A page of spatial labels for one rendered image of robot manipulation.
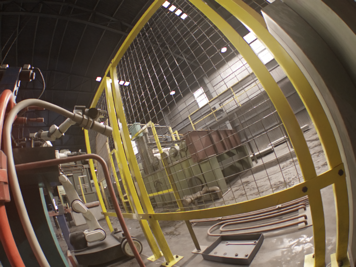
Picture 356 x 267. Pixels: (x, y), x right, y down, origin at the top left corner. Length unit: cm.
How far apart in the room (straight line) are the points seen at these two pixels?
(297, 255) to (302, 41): 89
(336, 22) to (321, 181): 45
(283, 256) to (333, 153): 59
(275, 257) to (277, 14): 107
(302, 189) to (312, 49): 44
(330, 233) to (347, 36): 85
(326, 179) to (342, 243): 32
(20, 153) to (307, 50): 76
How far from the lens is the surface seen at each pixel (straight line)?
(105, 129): 50
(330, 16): 46
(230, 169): 479
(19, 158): 36
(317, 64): 51
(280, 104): 53
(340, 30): 46
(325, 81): 50
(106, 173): 34
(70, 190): 162
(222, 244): 122
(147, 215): 110
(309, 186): 56
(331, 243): 92
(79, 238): 163
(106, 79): 166
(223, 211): 66
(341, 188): 60
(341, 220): 67
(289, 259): 90
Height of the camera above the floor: 63
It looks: 15 degrees up
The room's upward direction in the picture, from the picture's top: 21 degrees counter-clockwise
